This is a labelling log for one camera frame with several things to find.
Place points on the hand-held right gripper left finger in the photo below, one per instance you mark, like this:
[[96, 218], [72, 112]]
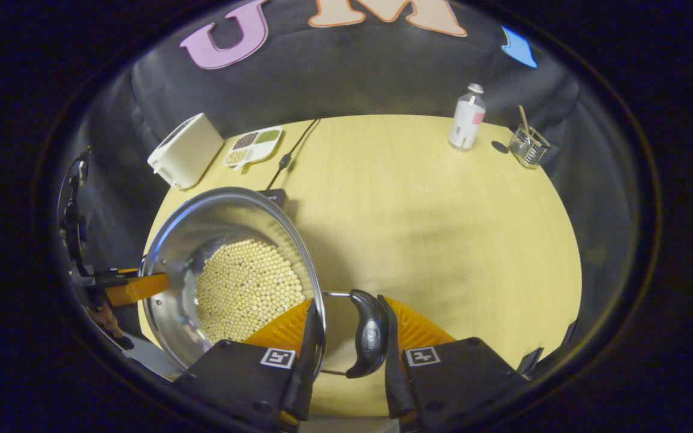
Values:
[[298, 391]]

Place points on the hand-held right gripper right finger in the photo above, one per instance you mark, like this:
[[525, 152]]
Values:
[[393, 385]]

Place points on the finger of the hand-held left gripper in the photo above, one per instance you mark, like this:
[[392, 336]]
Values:
[[139, 288]]

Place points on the pile of yellow soybeans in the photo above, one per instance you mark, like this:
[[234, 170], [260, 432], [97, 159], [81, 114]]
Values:
[[244, 288]]

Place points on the white toaster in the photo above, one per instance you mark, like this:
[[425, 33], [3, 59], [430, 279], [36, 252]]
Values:
[[187, 150]]

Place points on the white divided bean dish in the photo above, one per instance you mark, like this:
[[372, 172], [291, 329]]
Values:
[[253, 146]]

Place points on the small black bottle cap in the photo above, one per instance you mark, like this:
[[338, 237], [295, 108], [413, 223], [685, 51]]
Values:
[[500, 147]]

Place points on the clear glass holder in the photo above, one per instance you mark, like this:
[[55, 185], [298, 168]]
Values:
[[529, 149]]

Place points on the clear bottle with pink label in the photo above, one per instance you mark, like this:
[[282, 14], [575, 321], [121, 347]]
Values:
[[465, 120]]

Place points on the wooden stick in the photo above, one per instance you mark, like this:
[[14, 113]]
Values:
[[523, 117]]

